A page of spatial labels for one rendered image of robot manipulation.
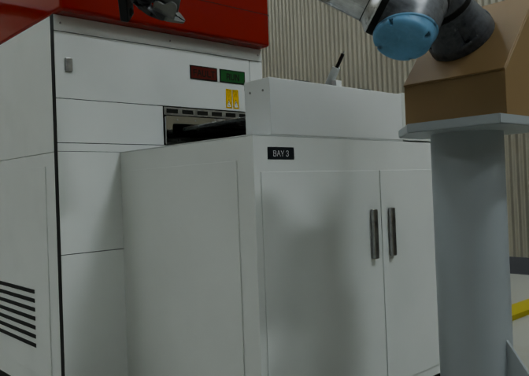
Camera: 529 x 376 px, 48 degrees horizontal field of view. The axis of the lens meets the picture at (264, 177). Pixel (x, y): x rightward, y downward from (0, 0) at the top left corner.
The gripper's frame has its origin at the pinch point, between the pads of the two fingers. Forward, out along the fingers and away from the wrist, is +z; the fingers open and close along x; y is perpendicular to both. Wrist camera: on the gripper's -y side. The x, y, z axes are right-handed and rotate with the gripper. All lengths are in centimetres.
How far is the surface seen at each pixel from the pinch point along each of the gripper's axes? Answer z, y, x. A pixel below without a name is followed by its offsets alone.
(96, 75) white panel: -12.0, -35.0, 1.6
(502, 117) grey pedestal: 59, 51, -39
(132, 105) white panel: 1.8, -39.7, 3.1
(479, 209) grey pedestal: 72, 33, -43
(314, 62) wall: 140, -204, 343
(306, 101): 36.8, 11.2, -14.8
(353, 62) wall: 160, -166, 320
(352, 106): 51, 10, -4
